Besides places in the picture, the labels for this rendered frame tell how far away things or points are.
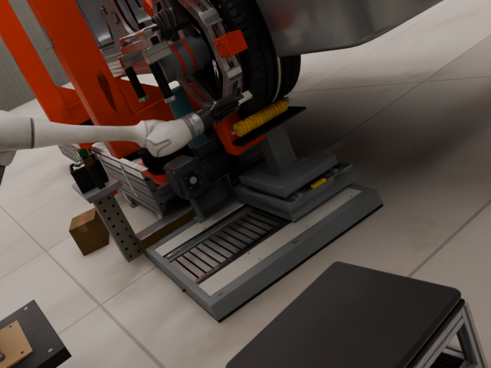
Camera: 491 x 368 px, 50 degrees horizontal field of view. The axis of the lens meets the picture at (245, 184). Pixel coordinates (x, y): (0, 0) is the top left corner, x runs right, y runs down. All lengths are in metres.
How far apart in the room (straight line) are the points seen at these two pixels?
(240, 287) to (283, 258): 0.20
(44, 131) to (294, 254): 0.99
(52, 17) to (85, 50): 0.19
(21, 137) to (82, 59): 0.82
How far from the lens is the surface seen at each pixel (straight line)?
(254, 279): 1.96
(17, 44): 4.41
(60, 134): 1.80
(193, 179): 2.44
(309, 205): 2.19
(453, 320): 1.14
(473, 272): 1.75
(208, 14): 1.94
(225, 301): 1.93
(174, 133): 1.87
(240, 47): 1.87
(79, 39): 2.50
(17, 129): 1.76
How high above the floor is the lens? 1.04
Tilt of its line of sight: 20 degrees down
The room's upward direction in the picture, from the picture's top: 24 degrees counter-clockwise
